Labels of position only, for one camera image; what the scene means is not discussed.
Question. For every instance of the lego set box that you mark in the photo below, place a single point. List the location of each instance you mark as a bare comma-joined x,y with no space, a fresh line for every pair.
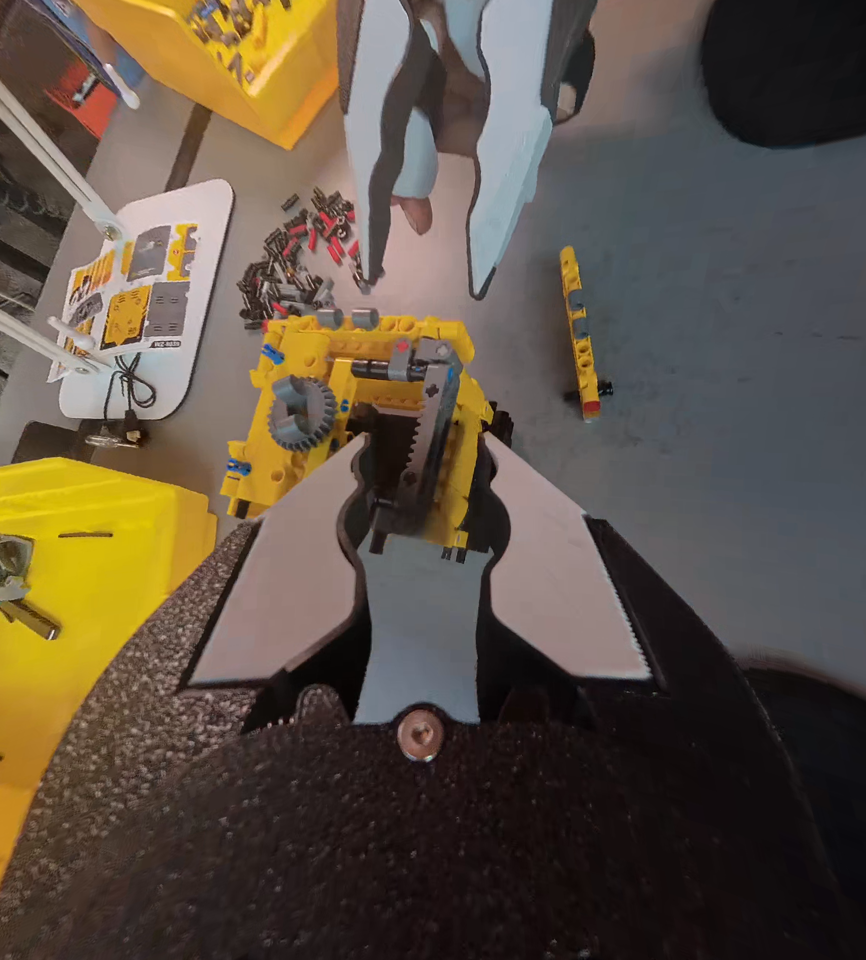
43,60

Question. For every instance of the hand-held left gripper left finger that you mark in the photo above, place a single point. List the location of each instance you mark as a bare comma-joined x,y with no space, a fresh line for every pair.
283,592

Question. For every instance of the white flat board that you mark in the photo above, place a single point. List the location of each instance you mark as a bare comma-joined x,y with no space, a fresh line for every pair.
200,217

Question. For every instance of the yellow plastic storage bin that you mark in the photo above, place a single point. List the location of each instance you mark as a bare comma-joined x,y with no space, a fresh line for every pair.
103,600
140,30

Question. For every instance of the yellow lego panel assembly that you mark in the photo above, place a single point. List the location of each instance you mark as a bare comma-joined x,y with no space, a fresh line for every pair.
574,277

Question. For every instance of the yellow lego vehicle model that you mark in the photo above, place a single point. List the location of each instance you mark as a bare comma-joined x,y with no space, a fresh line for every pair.
290,360

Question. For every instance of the pile of small lego pins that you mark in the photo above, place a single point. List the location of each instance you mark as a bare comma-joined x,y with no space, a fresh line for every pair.
283,262

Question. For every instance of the lego sticker sheet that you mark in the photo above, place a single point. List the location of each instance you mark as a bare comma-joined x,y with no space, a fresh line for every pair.
129,315

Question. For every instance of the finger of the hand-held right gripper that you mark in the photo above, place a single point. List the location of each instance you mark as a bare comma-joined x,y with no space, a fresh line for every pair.
511,150
373,90

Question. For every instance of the heap of mixed lego parts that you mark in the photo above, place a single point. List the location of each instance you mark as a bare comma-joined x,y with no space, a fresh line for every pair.
238,30

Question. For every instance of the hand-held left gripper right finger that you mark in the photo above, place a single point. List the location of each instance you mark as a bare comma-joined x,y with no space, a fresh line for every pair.
560,592

